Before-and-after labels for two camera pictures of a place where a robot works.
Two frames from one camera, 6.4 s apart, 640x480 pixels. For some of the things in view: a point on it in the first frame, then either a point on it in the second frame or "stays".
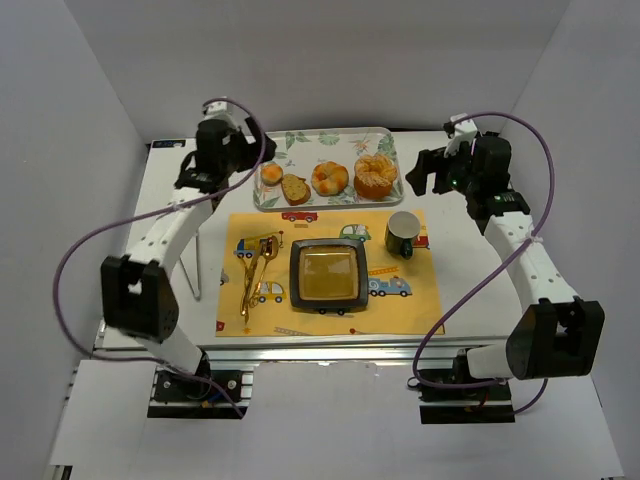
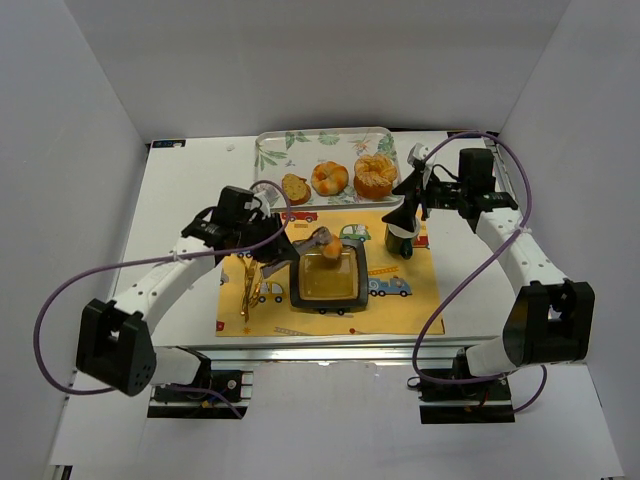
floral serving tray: x=331 y=168 stays
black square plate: x=328 y=274 stays
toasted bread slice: x=295 y=189 stays
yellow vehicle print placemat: x=255 y=286 stays
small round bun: x=271 y=173 to x=333 y=249
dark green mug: x=401 y=231 stays
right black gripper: x=435 y=167 to x=413 y=184
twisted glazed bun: x=329 y=178 stays
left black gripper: x=248 y=148 to x=275 y=244
